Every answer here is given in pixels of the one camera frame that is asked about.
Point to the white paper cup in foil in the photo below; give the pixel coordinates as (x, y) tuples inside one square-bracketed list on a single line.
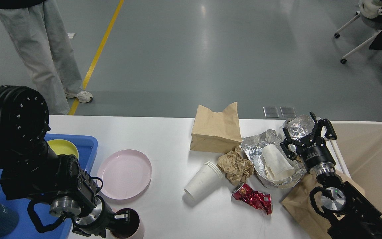
[(276, 166)]

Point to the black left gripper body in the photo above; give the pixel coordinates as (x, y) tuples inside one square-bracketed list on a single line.
[(97, 222)]

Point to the blue plastic tray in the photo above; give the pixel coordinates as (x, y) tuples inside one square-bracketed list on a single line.
[(87, 148)]

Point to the person in grey trousers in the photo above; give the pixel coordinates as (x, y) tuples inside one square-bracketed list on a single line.
[(38, 33)]

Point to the white office chair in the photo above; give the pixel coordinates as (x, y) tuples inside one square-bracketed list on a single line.
[(370, 12)]

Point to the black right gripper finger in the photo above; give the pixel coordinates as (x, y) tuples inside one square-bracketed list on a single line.
[(322, 131), (288, 141)]

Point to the crumpled foil ball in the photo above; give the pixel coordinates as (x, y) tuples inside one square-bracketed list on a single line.
[(297, 127)]

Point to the flat brown paper bag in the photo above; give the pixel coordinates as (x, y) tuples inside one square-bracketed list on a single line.
[(297, 203)]

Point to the crumpled brown paper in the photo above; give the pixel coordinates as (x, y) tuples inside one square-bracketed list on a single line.
[(236, 168)]

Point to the crushed red can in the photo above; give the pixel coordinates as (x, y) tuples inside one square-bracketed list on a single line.
[(258, 200)]

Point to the beige plastic bin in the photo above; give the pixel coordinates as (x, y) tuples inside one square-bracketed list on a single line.
[(358, 151)]

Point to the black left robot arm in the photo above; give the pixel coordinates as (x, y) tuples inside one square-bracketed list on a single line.
[(56, 185)]

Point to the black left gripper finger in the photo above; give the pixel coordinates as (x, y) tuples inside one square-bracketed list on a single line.
[(121, 221)]

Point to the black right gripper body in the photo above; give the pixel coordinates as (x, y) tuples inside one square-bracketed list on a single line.
[(316, 157)]

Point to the pink plate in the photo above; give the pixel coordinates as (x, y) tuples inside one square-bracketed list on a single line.
[(125, 174)]

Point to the pink mug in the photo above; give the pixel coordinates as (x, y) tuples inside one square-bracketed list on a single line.
[(136, 227)]

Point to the yellow plate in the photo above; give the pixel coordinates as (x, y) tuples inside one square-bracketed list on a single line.
[(61, 146)]

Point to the aluminium foil tray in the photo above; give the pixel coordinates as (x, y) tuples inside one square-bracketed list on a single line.
[(253, 146)]

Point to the stacked white paper cups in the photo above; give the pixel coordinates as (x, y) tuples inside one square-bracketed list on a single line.
[(206, 180)]

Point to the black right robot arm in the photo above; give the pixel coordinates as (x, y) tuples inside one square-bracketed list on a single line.
[(349, 213)]

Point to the metal floor socket plate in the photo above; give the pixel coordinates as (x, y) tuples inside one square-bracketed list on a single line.
[(271, 112)]

